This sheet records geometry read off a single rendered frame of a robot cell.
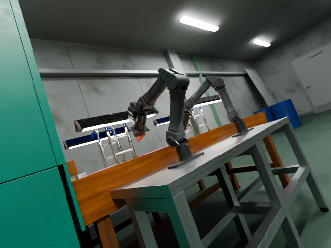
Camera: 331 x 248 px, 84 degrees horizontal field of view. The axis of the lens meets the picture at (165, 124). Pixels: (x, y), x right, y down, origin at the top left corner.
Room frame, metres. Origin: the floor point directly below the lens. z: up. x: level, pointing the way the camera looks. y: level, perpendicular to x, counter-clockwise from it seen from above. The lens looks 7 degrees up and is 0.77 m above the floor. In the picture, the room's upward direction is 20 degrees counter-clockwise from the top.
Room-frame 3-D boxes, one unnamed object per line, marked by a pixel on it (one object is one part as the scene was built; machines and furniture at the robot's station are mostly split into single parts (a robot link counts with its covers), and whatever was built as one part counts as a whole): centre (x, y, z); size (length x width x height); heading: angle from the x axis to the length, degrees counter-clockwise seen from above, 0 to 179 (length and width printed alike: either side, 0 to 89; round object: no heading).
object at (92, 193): (1.35, -0.23, 0.67); 1.81 x 0.12 x 0.19; 129
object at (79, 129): (1.29, 0.28, 1.08); 0.62 x 0.08 x 0.07; 129
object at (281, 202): (1.03, -0.29, 0.31); 1.20 x 0.29 x 0.63; 132
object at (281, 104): (5.75, -3.28, 0.42); 1.16 x 0.70 x 0.84; 43
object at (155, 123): (2.34, -0.13, 1.08); 0.62 x 0.08 x 0.07; 129
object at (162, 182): (1.25, -0.09, 0.65); 1.20 x 0.90 x 0.04; 132
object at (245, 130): (1.27, -0.48, 0.71); 0.20 x 0.07 x 0.08; 132
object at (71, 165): (0.97, 0.59, 0.83); 0.30 x 0.06 x 0.07; 39
